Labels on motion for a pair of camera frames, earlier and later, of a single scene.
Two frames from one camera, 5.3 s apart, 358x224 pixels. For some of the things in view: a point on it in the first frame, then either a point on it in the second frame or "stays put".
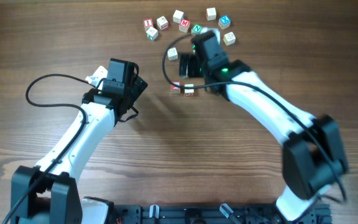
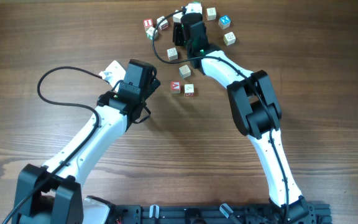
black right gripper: (192, 70) to (177, 34)
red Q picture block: (189, 92) stays put
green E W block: (172, 54) stays put
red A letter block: (173, 88) stays put
